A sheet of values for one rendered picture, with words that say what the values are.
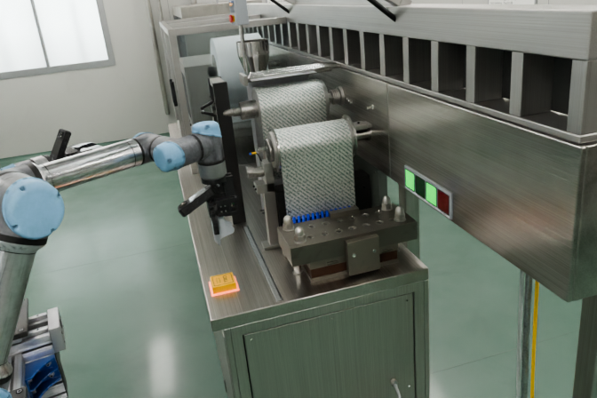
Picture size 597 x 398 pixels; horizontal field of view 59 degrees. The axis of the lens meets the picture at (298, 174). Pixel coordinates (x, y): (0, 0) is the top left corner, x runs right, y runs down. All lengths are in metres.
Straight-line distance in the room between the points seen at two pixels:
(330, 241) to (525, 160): 0.66
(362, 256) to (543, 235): 0.63
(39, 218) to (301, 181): 0.80
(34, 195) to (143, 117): 6.07
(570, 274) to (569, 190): 0.16
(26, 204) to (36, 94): 6.12
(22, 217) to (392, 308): 1.05
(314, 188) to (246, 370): 0.58
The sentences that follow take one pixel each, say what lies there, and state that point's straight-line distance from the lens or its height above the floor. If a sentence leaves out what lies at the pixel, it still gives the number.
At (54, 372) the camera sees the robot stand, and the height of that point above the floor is 0.62.
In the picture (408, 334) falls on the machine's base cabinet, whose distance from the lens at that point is 1.75.
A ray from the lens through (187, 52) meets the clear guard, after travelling 2.56.
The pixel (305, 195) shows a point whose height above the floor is 1.10.
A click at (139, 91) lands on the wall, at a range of 7.16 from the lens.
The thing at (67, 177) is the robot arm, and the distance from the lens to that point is 1.37.
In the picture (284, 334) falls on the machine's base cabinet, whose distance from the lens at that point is 1.58.
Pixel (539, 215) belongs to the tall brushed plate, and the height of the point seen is 1.28.
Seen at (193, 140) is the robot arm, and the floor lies 1.38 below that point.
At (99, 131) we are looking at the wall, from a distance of 7.27.
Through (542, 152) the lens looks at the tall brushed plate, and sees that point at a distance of 1.05.
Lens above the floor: 1.73
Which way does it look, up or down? 20 degrees down
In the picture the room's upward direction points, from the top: 6 degrees counter-clockwise
